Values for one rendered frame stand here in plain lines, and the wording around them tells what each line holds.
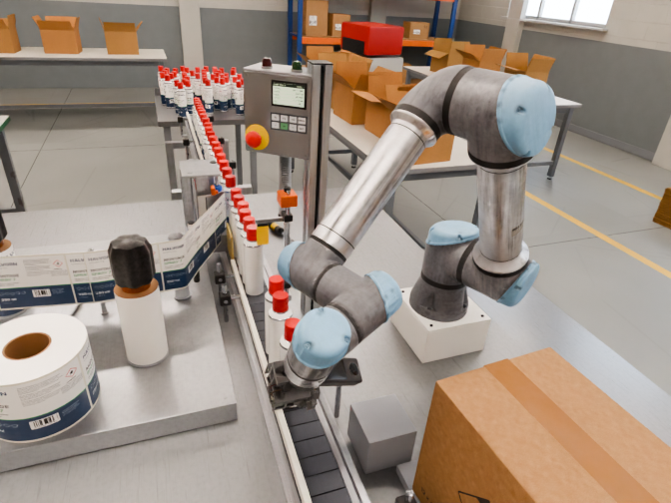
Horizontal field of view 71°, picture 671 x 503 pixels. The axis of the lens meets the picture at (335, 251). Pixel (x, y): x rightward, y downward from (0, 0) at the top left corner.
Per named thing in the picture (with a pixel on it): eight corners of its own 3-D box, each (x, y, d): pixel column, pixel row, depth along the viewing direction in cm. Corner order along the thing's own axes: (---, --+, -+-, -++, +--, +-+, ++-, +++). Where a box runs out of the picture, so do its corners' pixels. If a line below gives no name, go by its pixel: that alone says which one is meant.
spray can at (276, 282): (263, 345, 114) (262, 273, 104) (284, 341, 116) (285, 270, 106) (268, 360, 110) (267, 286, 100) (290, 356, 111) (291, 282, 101)
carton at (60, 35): (37, 54, 518) (29, 17, 500) (45, 49, 554) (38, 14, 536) (82, 55, 531) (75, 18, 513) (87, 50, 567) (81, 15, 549)
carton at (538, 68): (486, 90, 492) (494, 51, 474) (522, 90, 505) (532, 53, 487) (510, 99, 458) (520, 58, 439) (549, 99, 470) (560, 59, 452)
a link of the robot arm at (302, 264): (419, 41, 85) (259, 262, 79) (472, 50, 79) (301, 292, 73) (437, 87, 94) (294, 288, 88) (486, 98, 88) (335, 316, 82)
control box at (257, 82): (261, 141, 122) (259, 62, 112) (324, 150, 118) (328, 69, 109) (243, 152, 113) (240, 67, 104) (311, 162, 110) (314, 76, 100)
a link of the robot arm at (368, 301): (354, 251, 78) (304, 285, 73) (407, 279, 71) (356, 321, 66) (357, 285, 83) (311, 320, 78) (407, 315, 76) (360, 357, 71)
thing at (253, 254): (243, 287, 135) (241, 223, 125) (262, 285, 136) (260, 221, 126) (247, 298, 130) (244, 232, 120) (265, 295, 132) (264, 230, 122)
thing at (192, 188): (185, 235, 159) (177, 162, 146) (225, 232, 163) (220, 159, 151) (189, 255, 148) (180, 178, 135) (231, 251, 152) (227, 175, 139)
